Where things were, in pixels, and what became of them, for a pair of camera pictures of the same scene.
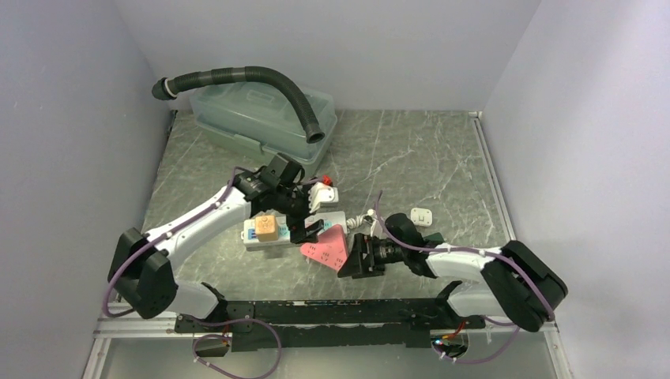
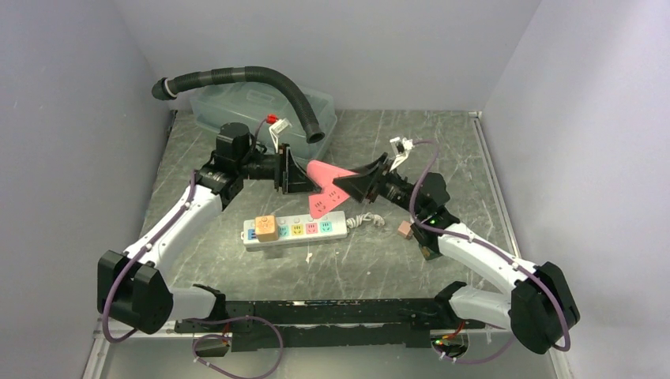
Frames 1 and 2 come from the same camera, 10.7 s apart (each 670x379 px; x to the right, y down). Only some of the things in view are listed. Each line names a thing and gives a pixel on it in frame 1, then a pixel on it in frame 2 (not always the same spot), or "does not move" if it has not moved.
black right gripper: (356, 265) -> (358, 185)
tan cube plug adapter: (266, 227) does not move
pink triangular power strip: (330, 248) -> (322, 174)
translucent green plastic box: (261, 120) does not move
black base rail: (329, 324) does not move
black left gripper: (299, 233) -> (289, 177)
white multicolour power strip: (329, 219) does not move
